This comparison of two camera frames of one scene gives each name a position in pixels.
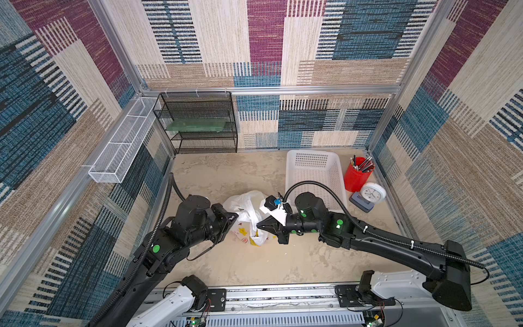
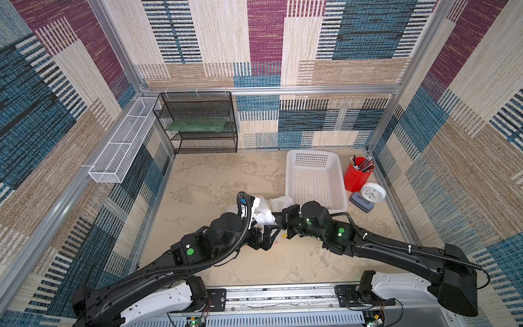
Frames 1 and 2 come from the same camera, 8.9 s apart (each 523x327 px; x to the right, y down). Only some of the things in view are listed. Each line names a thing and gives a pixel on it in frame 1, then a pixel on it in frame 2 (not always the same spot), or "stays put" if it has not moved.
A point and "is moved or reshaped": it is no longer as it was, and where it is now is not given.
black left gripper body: [221, 223] → [256, 244]
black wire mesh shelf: [199, 122] stays put
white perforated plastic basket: [319, 165] stays put
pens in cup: [367, 166] stays put
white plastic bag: [248, 205] is moved or reshaped
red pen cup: [355, 180] stays put
